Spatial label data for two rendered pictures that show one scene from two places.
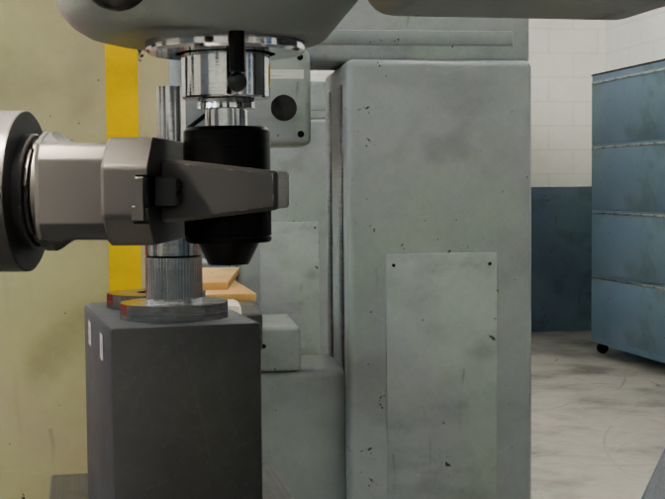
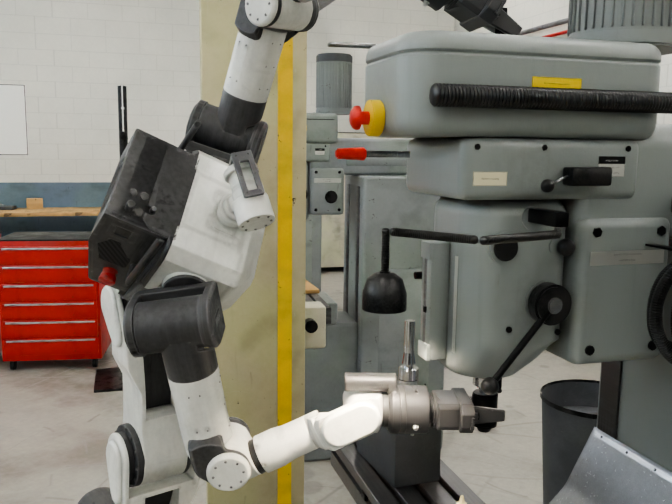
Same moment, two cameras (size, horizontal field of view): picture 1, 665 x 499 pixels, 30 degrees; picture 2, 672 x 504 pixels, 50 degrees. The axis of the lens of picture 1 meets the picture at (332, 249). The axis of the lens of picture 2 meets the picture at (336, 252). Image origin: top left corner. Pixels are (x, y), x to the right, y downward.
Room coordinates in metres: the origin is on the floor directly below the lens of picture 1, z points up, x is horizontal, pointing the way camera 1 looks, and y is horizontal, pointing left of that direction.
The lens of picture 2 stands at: (-0.58, 0.45, 1.71)
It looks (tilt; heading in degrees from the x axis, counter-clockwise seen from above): 8 degrees down; 355
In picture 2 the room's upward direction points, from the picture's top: 1 degrees clockwise
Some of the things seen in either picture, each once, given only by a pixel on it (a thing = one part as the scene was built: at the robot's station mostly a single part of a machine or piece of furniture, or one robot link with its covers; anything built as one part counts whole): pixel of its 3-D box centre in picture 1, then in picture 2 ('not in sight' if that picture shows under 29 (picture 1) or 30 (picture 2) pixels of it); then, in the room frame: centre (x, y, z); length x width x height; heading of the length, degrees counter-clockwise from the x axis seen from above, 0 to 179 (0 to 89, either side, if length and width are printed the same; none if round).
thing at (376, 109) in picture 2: not in sight; (373, 118); (0.62, 0.28, 1.76); 0.06 x 0.02 x 0.06; 11
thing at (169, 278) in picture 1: (173, 267); (408, 382); (1.02, 0.13, 1.17); 0.05 x 0.05 x 0.06
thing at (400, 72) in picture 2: not in sight; (506, 92); (0.67, 0.04, 1.81); 0.47 x 0.26 x 0.16; 101
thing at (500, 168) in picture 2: not in sight; (516, 167); (0.68, 0.01, 1.68); 0.34 x 0.24 x 0.10; 101
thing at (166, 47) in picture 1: (225, 47); not in sight; (0.67, 0.06, 1.31); 0.09 x 0.09 x 0.01
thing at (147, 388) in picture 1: (166, 410); (397, 426); (1.07, 0.15, 1.04); 0.22 x 0.12 x 0.20; 16
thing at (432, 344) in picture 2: not in sight; (433, 300); (0.65, 0.16, 1.44); 0.04 x 0.04 x 0.21; 11
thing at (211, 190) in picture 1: (217, 190); (488, 416); (0.64, 0.06, 1.23); 0.06 x 0.02 x 0.03; 86
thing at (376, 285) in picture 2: not in sight; (384, 290); (0.55, 0.27, 1.48); 0.07 x 0.07 x 0.06
